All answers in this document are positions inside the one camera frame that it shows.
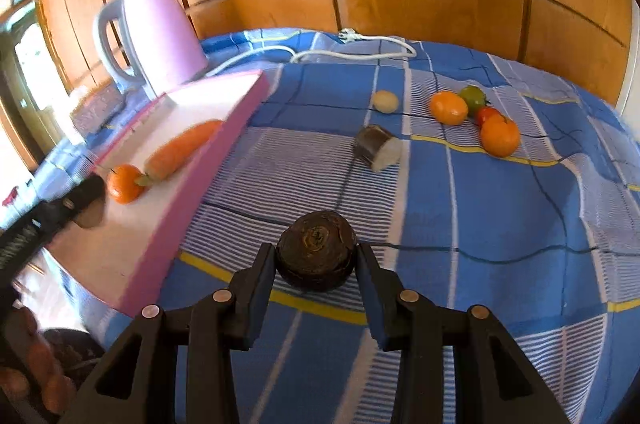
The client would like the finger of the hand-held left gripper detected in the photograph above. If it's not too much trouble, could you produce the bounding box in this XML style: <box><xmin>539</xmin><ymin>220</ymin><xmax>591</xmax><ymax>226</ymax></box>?
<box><xmin>27</xmin><ymin>176</ymin><xmax>106</xmax><ymax>232</ymax></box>

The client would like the tangerine with stem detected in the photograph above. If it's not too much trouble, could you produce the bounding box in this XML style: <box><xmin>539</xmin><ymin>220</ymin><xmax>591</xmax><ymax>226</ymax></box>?
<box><xmin>106</xmin><ymin>164</ymin><xmax>147</xmax><ymax>205</ymax></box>
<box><xmin>480</xmin><ymin>115</ymin><xmax>521</xmax><ymax>158</ymax></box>

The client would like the person's left hand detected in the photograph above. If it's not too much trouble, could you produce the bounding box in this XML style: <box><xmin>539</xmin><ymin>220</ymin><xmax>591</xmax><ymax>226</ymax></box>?
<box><xmin>0</xmin><ymin>309</ymin><xmax>77</xmax><ymax>416</ymax></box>

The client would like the white power cable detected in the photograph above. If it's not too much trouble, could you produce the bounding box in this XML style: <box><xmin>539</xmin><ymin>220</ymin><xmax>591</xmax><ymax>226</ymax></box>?
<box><xmin>200</xmin><ymin>28</ymin><xmax>418</xmax><ymax>79</ymax></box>

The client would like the whole black radish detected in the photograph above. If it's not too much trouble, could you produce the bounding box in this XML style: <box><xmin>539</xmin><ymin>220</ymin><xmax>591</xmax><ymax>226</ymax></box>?
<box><xmin>276</xmin><ymin>210</ymin><xmax>358</xmax><ymax>292</ymax></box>

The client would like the carrot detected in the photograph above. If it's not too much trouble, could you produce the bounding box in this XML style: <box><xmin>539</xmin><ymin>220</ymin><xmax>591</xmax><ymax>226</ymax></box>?
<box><xmin>144</xmin><ymin>120</ymin><xmax>223</xmax><ymax>182</ymax></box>

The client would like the red tomato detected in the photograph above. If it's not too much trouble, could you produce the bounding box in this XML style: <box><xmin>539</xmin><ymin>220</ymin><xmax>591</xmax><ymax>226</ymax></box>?
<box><xmin>475</xmin><ymin>106</ymin><xmax>502</xmax><ymax>127</ymax></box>

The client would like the small metal jar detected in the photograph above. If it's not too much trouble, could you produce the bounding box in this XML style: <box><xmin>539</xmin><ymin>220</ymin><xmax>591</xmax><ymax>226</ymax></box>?
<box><xmin>354</xmin><ymin>125</ymin><xmax>403</xmax><ymax>173</ymax></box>

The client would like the pink and white box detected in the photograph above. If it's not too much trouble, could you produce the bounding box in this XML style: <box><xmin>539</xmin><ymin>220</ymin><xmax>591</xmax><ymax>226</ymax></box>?
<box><xmin>47</xmin><ymin>71</ymin><xmax>271</xmax><ymax>317</ymax></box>

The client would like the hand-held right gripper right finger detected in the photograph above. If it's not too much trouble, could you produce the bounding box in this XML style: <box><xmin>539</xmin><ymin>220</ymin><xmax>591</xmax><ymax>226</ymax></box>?
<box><xmin>354</xmin><ymin>243</ymin><xmax>571</xmax><ymax>424</ymax></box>

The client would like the pink electric kettle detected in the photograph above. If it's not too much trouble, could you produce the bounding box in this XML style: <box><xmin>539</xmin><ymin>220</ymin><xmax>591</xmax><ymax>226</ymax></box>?
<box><xmin>92</xmin><ymin>0</ymin><xmax>210</xmax><ymax>105</ymax></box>

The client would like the smooth orange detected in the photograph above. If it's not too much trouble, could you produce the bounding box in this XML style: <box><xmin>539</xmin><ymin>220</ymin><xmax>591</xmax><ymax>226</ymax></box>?
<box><xmin>430</xmin><ymin>91</ymin><xmax>469</xmax><ymax>126</ymax></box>

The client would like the small potato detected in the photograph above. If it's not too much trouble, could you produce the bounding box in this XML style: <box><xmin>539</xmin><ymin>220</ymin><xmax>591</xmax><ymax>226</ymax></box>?
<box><xmin>371</xmin><ymin>90</ymin><xmax>400</xmax><ymax>113</ymax></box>

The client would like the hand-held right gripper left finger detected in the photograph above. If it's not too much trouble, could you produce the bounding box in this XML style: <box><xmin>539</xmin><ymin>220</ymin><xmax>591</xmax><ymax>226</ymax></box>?
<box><xmin>60</xmin><ymin>243</ymin><xmax>277</xmax><ymax>424</ymax></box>

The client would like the dark round object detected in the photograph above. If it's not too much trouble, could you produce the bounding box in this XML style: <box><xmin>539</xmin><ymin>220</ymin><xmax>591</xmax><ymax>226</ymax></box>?
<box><xmin>42</xmin><ymin>328</ymin><xmax>106</xmax><ymax>372</ymax></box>

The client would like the grey patterned box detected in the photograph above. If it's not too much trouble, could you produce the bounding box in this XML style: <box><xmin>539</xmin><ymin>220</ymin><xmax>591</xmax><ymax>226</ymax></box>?
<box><xmin>70</xmin><ymin>82</ymin><xmax>125</xmax><ymax>135</ymax></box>

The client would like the blue plaid blanket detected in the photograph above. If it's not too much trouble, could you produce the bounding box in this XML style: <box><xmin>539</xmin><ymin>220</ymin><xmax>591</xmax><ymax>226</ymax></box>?
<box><xmin>30</xmin><ymin>28</ymin><xmax>640</xmax><ymax>424</ymax></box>

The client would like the window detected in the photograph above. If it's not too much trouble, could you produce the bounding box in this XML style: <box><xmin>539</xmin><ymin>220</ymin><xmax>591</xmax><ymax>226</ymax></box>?
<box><xmin>0</xmin><ymin>18</ymin><xmax>58</xmax><ymax>155</ymax></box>

